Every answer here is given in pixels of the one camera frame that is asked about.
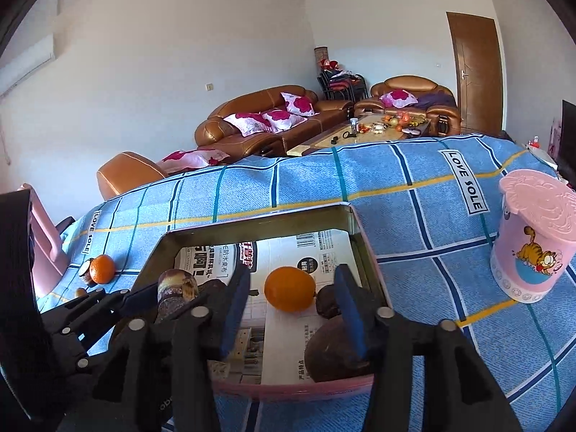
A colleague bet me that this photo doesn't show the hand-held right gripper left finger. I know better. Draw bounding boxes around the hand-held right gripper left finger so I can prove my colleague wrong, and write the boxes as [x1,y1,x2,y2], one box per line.
[92,266,251,432]

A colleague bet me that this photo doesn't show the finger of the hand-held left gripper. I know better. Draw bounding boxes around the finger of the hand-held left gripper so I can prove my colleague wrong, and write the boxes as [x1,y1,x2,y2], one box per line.
[60,315,131,370]
[40,284,159,331]

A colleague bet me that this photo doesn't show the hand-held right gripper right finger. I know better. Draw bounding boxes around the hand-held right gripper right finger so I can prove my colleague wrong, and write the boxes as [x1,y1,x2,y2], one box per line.
[334,263,525,432]

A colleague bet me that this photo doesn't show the small dark brown pastry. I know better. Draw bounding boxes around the small dark brown pastry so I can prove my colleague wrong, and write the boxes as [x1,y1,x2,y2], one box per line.
[315,284,345,320]

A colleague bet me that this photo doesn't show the small dark brown fruit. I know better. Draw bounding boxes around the small dark brown fruit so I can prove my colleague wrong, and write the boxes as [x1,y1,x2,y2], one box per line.
[198,279,230,307]

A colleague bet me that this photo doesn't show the large reddish brown fruit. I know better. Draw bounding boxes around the large reddish brown fruit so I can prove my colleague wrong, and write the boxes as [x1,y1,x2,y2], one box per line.
[305,315,376,383]

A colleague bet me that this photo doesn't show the orange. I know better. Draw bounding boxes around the orange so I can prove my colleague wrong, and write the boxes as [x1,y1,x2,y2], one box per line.
[264,266,316,312]
[89,255,115,285]

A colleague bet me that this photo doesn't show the pink tin box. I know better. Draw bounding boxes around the pink tin box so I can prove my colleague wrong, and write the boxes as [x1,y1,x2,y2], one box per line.
[130,202,392,403]

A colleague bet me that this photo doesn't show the pink chair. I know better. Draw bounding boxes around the pink chair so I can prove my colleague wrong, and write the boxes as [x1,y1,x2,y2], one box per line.
[18,183,68,298]

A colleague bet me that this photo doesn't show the printed paper liner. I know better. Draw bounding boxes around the printed paper liner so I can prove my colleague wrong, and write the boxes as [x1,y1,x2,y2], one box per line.
[173,230,365,385]

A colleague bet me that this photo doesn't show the blue plaid tablecloth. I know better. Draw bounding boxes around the blue plaid tablecloth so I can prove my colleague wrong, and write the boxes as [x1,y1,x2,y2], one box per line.
[33,132,576,432]

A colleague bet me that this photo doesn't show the white magenta floral pillow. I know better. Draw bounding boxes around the white magenta floral pillow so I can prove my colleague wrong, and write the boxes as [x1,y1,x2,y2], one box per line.
[262,109,307,132]
[157,149,230,174]
[281,92,316,116]
[380,90,418,108]
[224,112,274,137]

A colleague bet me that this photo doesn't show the wooden coffee table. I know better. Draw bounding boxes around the wooden coffee table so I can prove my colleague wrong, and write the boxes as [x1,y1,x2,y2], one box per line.
[285,112,439,157]

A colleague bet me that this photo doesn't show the pink cartoon cat cup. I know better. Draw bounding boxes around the pink cartoon cat cup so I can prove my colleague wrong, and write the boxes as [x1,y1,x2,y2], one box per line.
[490,168,576,304]

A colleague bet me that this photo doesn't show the fruit platter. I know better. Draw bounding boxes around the fruit platter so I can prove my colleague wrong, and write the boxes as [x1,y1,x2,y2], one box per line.
[382,112,428,132]

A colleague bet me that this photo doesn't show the brown leather sofa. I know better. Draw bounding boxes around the brown leather sofa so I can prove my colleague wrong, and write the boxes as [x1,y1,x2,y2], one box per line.
[194,85,356,158]

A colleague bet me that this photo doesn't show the stacked dark chairs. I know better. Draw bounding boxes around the stacked dark chairs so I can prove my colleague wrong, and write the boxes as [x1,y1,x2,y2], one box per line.
[317,72,367,102]

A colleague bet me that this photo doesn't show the purple blanket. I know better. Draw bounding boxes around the purple blanket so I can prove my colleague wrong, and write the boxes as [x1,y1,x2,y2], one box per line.
[414,92,456,109]

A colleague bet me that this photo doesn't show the brown wooden door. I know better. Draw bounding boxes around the brown wooden door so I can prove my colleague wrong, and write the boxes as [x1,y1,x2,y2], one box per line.
[446,11,504,135]

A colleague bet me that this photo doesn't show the black television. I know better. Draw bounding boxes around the black television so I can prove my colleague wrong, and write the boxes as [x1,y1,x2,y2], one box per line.
[560,100,576,181]

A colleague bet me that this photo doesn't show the white wall air conditioner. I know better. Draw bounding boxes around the white wall air conditioner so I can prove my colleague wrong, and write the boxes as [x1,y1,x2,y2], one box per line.
[0,33,57,97]

